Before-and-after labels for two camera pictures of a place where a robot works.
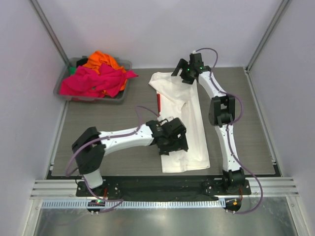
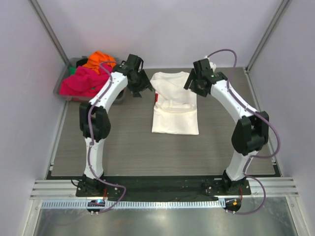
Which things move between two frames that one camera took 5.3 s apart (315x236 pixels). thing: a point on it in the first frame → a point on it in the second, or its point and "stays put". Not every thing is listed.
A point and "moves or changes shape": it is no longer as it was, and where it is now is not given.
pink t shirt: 86,81 stays put
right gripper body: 186,73 → 192,84
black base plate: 163,186 stays put
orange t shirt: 98,58 stays put
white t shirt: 180,100 moves or changes shape
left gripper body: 173,143 → 141,82
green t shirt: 72,70 stays put
